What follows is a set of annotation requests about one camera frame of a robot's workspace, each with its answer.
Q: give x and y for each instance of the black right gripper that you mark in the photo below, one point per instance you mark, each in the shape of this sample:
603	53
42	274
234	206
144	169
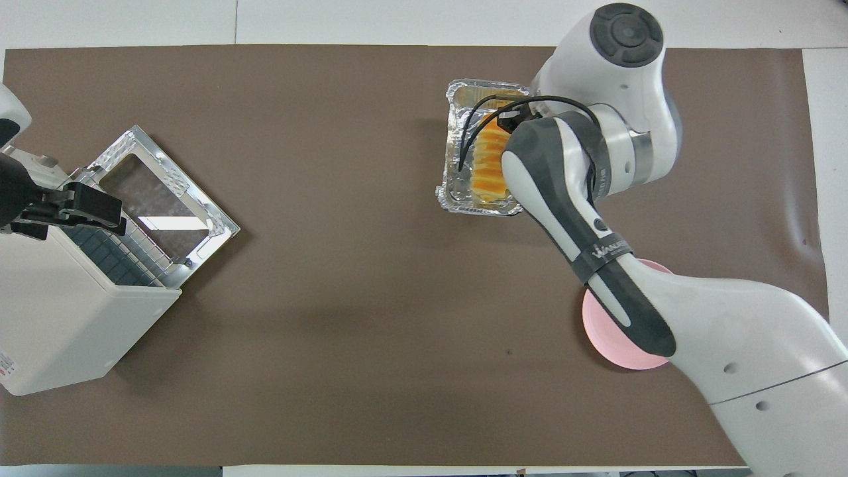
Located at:
511	120

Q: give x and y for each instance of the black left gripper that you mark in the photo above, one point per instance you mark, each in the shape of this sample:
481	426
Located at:
20	192

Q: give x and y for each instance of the golden croissant bread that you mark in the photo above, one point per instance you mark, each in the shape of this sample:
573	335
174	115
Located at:
489	165

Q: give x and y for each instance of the aluminium foil tray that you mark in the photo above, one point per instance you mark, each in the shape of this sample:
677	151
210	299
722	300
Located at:
457	192

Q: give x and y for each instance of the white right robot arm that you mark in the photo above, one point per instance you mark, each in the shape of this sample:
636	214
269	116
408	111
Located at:
762	331

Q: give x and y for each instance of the glass oven door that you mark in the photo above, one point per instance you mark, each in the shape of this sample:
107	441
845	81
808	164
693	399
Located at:
159	199

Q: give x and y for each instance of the white toaster oven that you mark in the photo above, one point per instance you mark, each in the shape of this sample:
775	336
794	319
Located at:
59	324

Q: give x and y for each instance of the brown table mat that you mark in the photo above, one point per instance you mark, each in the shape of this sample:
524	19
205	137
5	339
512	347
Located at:
331	132

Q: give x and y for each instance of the pink round plate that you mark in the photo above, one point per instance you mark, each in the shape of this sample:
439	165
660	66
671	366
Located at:
613	344

